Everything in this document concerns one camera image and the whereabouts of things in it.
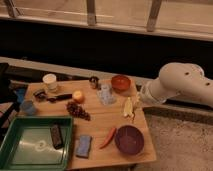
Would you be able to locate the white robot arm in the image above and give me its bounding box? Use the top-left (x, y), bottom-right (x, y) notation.
top-left (138, 62), bottom-right (213, 108)

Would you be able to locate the white paper cup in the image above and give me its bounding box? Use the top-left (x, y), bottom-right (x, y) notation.
top-left (42, 74), bottom-right (58, 92)

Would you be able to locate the orange bowl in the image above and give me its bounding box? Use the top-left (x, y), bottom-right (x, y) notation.
top-left (111, 75), bottom-right (131, 92)

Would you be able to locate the yellow banana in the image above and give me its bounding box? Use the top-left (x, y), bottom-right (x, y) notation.
top-left (123, 97), bottom-right (133, 117)

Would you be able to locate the small metal cup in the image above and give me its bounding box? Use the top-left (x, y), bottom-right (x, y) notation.
top-left (89, 76), bottom-right (99, 89)

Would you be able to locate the dark brown block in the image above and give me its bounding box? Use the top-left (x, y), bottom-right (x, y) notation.
top-left (50, 124), bottom-right (63, 149)

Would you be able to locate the dark grape bunch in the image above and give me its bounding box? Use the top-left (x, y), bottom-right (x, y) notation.
top-left (66, 101), bottom-right (90, 121)

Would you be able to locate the blue sponge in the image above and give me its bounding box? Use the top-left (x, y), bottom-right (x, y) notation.
top-left (76, 135), bottom-right (92, 158)

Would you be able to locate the purple bowl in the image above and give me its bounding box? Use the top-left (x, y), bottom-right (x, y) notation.
top-left (114, 125), bottom-right (144, 155)

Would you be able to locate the clear plastic bottle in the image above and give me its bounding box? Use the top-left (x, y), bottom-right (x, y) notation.
top-left (97, 84), bottom-right (116, 105)

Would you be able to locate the black handled tool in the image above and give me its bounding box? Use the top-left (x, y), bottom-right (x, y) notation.
top-left (47, 94), bottom-right (72, 103)

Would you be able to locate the blue cup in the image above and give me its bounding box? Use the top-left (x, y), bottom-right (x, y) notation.
top-left (20, 100), bottom-right (36, 116)

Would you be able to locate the orange fruit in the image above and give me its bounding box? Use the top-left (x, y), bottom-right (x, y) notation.
top-left (72, 90), bottom-right (84, 103)

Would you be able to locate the dark small object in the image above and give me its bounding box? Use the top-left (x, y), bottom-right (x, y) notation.
top-left (33, 89), bottom-right (46, 101)

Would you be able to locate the green plastic tray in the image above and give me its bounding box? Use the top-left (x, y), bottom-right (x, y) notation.
top-left (0, 117), bottom-right (73, 171)

